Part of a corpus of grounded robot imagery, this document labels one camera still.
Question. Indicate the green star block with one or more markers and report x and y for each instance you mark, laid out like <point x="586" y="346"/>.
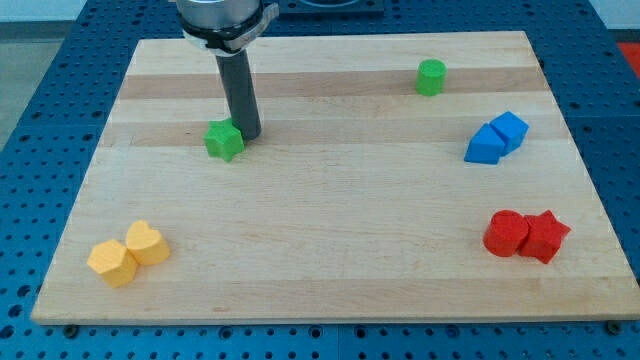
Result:
<point x="223" y="140"/>

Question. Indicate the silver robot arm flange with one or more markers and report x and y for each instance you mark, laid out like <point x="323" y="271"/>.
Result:
<point x="224" y="27"/>

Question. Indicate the red star block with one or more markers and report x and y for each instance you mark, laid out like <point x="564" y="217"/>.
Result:
<point x="545" y="236"/>

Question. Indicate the light wooden board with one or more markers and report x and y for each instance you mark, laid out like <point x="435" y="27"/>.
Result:
<point x="354" y="205"/>

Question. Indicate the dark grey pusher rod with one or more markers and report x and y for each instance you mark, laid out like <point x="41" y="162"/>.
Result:
<point x="237" y="82"/>

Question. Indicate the green cylinder block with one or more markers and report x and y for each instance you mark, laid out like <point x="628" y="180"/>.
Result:
<point x="430" y="78"/>

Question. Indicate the blue triangular block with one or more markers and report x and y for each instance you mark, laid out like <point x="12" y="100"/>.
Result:
<point x="485" y="147"/>

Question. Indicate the yellow heart block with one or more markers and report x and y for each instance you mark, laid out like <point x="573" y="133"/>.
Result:
<point x="147" y="245"/>

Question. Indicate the red cylinder block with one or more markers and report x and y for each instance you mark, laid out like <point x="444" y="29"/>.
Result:
<point x="506" y="233"/>

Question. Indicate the blue cube block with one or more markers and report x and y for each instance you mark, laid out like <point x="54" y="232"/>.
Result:
<point x="511" y="129"/>

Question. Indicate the yellow hexagon block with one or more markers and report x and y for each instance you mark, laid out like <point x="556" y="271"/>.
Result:
<point x="113" y="263"/>

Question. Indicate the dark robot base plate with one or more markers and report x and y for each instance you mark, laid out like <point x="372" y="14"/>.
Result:
<point x="330" y="7"/>

